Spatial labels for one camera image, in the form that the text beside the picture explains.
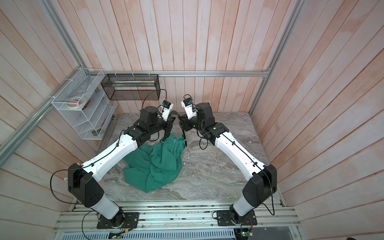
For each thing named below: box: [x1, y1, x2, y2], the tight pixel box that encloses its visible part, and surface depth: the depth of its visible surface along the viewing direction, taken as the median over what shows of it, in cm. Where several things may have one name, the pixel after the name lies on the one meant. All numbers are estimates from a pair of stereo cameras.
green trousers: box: [123, 133, 187, 193], surface depth 87 cm
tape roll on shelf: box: [66, 96, 86, 109], surface depth 75 cm
